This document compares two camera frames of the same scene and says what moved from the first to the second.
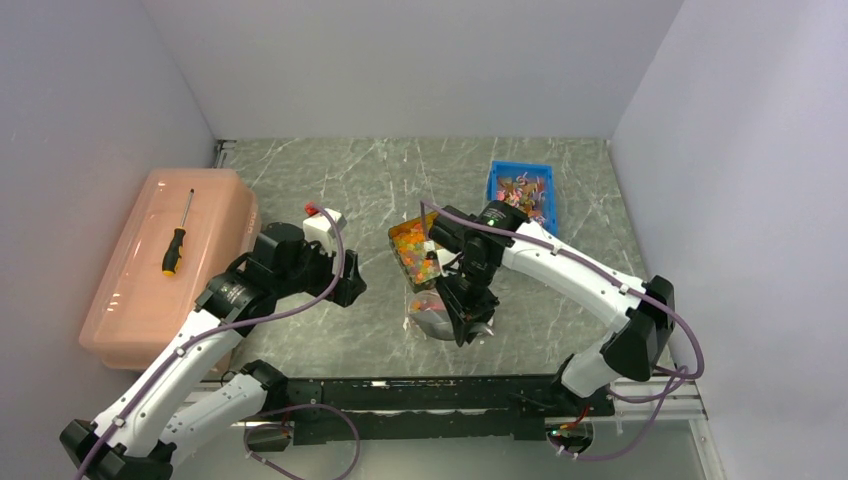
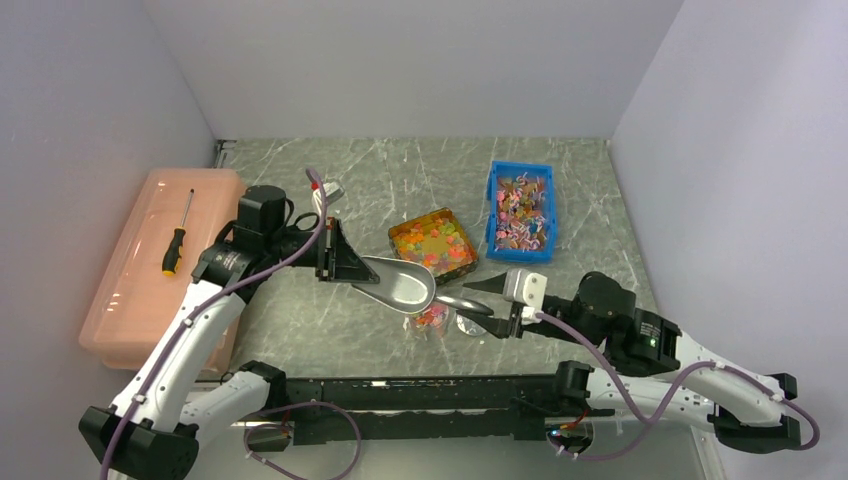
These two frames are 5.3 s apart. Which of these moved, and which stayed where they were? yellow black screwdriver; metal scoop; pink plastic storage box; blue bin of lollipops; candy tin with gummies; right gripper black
Moved: right gripper black; metal scoop
Stayed: yellow black screwdriver; blue bin of lollipops; pink plastic storage box; candy tin with gummies
